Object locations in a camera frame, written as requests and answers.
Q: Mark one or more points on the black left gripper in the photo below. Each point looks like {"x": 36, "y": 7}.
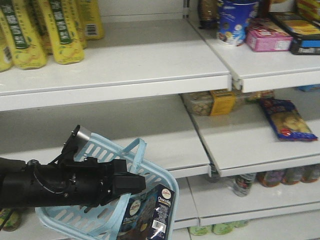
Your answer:
{"x": 92, "y": 184}

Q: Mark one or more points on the dark blue cookie box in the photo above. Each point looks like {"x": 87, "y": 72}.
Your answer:
{"x": 147, "y": 215}

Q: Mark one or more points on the light blue plastic basket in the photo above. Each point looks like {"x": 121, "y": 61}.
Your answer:
{"x": 103, "y": 222}

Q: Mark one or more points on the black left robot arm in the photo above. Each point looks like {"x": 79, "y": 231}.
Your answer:
{"x": 31, "y": 184}

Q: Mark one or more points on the white store shelving unit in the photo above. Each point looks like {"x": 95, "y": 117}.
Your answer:
{"x": 129, "y": 85}

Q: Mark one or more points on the clear cookie tub yellow label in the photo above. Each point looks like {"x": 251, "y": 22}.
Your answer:
{"x": 213, "y": 102}

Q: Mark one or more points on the yellow pear drink bottle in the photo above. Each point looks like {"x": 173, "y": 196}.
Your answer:
{"x": 90, "y": 17}
{"x": 23, "y": 39}
{"x": 65, "y": 42}

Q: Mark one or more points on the blue cookie bag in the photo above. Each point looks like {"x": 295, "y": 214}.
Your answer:
{"x": 286, "y": 121}

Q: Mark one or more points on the pink snack box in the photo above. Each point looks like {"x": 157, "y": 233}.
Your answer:
{"x": 263, "y": 35}

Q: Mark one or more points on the blue round cookie tub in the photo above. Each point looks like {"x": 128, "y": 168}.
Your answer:
{"x": 233, "y": 18}

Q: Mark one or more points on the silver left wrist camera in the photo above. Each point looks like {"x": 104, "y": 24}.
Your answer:
{"x": 76, "y": 141}

